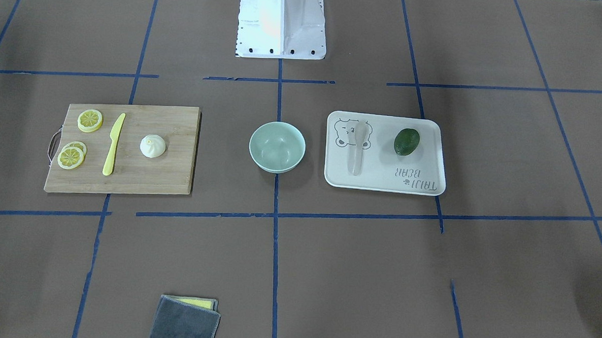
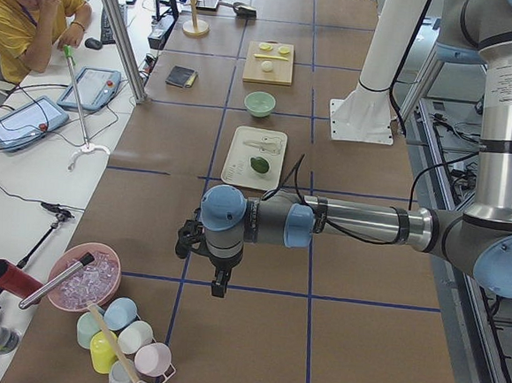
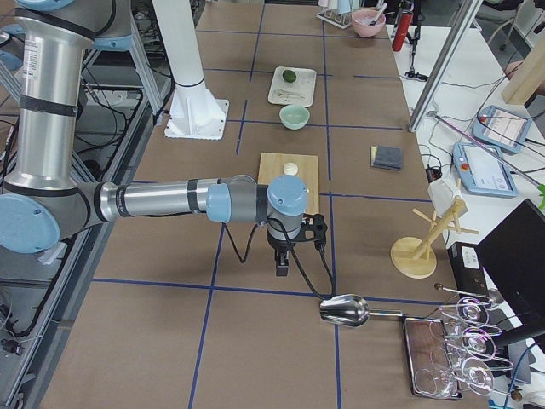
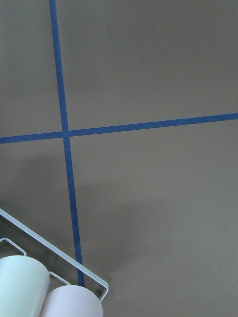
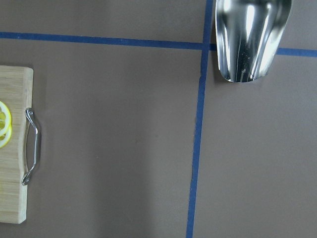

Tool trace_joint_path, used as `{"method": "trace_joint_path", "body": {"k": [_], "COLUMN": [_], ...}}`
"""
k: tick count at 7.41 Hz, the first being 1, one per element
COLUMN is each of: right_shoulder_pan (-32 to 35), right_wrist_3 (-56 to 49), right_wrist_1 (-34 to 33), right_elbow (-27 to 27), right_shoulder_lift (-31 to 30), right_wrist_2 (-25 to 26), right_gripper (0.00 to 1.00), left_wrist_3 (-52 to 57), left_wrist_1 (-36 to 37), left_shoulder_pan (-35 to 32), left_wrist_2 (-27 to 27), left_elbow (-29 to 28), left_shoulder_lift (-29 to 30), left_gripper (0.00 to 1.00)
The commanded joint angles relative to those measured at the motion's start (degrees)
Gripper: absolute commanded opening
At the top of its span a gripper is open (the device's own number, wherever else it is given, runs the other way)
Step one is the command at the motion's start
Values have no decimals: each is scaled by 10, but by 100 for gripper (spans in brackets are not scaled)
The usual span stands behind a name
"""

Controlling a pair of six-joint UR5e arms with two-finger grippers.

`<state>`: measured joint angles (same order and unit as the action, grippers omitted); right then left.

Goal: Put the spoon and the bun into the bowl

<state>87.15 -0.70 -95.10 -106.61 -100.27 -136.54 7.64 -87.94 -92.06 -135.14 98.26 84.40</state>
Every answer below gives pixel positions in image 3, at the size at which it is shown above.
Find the near teach pendant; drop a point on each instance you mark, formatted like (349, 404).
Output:
(481, 173)

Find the white cup rack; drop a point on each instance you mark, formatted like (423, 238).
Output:
(336, 12)

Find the green ceramic bowl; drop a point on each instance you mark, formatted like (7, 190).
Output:
(294, 117)

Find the white steamed bun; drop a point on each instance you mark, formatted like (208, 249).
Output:
(290, 169)

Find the metal scoop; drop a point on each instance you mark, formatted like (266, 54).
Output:
(351, 310)

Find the far teach pendant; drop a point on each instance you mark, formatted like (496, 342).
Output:
(504, 129)

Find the white spoon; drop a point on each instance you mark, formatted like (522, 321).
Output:
(284, 95)

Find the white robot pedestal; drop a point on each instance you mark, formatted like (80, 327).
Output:
(194, 112)

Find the pink bowl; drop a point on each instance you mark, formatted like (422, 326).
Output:
(365, 24)

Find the black glass rack tray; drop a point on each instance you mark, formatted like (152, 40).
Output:
(428, 362)

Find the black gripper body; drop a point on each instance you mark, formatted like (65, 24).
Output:
(278, 246)

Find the teach pendant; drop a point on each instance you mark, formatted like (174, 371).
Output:
(481, 173)
(504, 129)

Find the bamboo cutting board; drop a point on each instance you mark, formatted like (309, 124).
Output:
(305, 167)

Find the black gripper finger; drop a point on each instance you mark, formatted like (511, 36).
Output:
(282, 263)

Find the grey yellow folded cloth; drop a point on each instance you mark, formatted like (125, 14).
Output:
(386, 157)

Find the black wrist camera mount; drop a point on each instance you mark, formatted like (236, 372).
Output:
(313, 229)

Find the green lime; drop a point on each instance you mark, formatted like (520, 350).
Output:
(289, 76)

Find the red bottle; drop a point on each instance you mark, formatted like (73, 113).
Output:
(402, 24)

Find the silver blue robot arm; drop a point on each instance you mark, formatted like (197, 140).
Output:
(42, 204)

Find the aluminium frame post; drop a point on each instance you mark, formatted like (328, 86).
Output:
(462, 22)

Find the cream bear tray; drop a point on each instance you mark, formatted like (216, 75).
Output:
(305, 84)

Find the white cup on mug tree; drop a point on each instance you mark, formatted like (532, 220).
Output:
(443, 192)

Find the black monitor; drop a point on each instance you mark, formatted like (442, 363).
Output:
(513, 256)

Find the wooden mug tree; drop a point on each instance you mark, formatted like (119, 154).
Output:
(414, 257)

